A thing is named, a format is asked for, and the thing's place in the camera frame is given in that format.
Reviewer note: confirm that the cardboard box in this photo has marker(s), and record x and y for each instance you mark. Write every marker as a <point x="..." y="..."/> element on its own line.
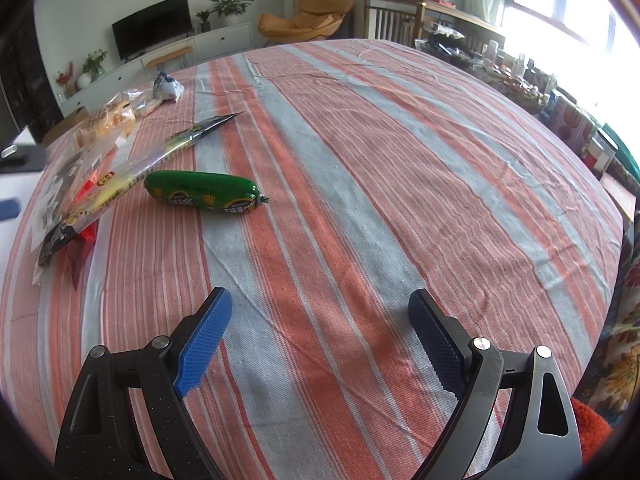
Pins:
<point x="65" y="122"/>

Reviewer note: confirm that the orange lounge chair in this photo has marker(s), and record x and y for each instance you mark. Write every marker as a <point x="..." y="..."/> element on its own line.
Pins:
<point x="305" y="22"/>

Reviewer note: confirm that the small potted plant dark pot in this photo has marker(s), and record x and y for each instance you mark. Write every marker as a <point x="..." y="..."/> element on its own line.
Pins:
<point x="204" y="19"/>

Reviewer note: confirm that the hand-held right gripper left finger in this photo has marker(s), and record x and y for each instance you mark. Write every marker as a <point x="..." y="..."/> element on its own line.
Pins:
<point x="205" y="340"/>

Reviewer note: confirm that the floral printed cloth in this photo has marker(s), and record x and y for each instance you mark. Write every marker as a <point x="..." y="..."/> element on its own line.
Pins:
<point x="615" y="350"/>

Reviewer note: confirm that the large potted plant white pot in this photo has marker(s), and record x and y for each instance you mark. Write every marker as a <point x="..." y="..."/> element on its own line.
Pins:
<point x="231" y="7"/>

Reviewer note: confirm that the black television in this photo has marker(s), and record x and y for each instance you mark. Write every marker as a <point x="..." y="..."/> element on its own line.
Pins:
<point x="150" y="27"/>

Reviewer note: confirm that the wooden bench with metal legs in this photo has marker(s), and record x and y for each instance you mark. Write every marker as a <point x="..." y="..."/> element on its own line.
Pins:
<point x="167" y="55"/>

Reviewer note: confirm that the clear bread packet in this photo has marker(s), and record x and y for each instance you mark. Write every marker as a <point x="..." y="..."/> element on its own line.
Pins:
<point x="90" y="132"/>
<point x="120" y="112"/>

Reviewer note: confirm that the striped orange grey tablecloth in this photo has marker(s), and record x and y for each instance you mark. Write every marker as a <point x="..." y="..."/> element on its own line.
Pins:
<point x="350" y="185"/>

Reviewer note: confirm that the green sausage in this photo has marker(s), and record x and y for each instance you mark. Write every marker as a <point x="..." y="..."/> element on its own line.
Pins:
<point x="200" y="190"/>

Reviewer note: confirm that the dark display cabinet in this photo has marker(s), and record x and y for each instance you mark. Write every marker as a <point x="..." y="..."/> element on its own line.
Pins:
<point x="25" y="85"/>

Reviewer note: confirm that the white round vase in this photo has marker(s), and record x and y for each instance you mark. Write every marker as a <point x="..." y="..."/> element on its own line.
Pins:
<point x="83" y="81"/>

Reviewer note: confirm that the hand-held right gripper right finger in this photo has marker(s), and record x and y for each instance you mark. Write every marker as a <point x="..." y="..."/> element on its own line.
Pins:
<point x="436" y="345"/>

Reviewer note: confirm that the clear packet with black print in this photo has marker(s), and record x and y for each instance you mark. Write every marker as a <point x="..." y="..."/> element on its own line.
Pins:
<point x="57" y="190"/>

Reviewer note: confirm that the red flower arrangement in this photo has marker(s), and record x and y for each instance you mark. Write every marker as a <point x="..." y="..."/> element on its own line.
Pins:
<point x="64" y="77"/>

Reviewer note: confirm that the leafy green potted plant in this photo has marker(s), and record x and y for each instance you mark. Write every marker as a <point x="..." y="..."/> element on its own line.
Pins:
<point x="95" y="62"/>

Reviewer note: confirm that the cluttered row of small goods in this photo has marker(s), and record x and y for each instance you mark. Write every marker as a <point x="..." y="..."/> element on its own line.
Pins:
<point x="550" y="105"/>

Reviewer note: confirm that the blue white pyramid packet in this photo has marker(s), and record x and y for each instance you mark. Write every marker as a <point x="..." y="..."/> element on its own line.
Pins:
<point x="167" y="87"/>

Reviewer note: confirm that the long clear sausage packet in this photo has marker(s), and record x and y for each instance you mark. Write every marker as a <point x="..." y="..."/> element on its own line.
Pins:
<point x="150" y="160"/>

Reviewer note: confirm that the orange towel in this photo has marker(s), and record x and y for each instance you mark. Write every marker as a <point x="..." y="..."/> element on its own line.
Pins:
<point x="592" y="425"/>

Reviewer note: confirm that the wooden slatted chair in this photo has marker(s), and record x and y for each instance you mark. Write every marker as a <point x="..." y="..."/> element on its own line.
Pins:
<point x="390" y="17"/>

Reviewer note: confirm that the red snack packet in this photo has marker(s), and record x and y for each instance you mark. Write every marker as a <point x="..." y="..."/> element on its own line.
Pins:
<point x="80" y="260"/>

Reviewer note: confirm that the white television cabinet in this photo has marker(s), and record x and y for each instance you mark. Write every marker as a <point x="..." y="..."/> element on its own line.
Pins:
<point x="220" y="40"/>

